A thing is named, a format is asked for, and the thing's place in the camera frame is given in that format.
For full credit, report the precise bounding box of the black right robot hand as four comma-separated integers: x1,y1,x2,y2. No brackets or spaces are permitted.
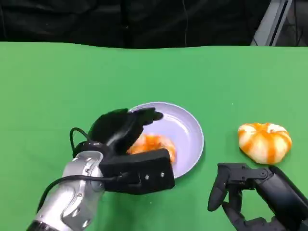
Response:
207,162,308,231

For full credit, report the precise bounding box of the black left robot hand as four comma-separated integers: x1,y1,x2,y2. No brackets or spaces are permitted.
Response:
88,107,166,155

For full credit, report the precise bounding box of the orange toy bread roll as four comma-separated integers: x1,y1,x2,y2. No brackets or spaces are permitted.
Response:
127,133,178,164

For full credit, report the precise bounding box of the orange white striped bread roll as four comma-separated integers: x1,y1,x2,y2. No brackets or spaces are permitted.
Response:
237,122,293,166

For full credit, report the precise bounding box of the lilac plate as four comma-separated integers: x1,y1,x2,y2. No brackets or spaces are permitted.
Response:
128,103,205,179

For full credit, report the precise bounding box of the green table cloth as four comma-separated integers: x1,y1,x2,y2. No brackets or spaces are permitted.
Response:
0,41,308,231

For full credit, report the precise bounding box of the black backdrop curtain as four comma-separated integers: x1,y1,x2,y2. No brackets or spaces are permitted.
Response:
0,0,272,49

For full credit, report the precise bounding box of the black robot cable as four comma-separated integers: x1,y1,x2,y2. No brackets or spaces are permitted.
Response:
69,127,93,158
36,172,135,214

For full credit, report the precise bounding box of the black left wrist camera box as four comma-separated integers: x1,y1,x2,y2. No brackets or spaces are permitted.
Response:
99,148,176,195

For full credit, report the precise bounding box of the grey metal frame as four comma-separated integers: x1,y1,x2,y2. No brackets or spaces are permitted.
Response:
250,0,294,46

